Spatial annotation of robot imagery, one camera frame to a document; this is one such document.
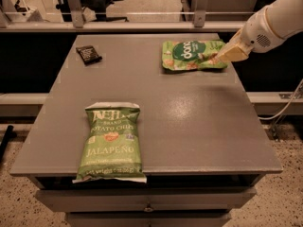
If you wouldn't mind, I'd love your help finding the black rod on floor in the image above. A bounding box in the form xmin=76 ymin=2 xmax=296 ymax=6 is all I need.
xmin=0 ymin=125 xmax=17 ymax=161

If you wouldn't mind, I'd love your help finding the grey metal frame rail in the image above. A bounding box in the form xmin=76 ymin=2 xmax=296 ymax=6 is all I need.
xmin=1 ymin=0 xmax=261 ymax=33

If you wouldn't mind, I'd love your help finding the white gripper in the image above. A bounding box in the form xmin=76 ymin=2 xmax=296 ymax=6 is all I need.
xmin=218 ymin=7 xmax=285 ymax=61

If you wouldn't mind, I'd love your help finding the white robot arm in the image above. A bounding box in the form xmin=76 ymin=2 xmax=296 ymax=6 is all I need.
xmin=217 ymin=0 xmax=303 ymax=61

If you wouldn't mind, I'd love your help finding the green jalapeno chip bag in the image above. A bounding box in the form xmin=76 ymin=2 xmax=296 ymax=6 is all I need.
xmin=73 ymin=102 xmax=147 ymax=183

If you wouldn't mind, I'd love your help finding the grey drawer cabinet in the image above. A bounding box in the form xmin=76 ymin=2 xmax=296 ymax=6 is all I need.
xmin=11 ymin=34 xmax=281 ymax=227

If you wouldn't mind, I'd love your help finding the green rice chip bag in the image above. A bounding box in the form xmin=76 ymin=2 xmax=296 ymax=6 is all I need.
xmin=162 ymin=40 xmax=227 ymax=71

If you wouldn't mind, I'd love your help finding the white cable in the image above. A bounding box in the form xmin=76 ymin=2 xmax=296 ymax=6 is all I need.
xmin=258 ymin=79 xmax=303 ymax=121

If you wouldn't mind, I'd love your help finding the small black snack packet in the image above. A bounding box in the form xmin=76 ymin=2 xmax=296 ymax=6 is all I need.
xmin=76 ymin=45 xmax=102 ymax=65

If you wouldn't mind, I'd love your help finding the brass drawer knob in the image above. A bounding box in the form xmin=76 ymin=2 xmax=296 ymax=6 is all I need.
xmin=143 ymin=204 xmax=154 ymax=213

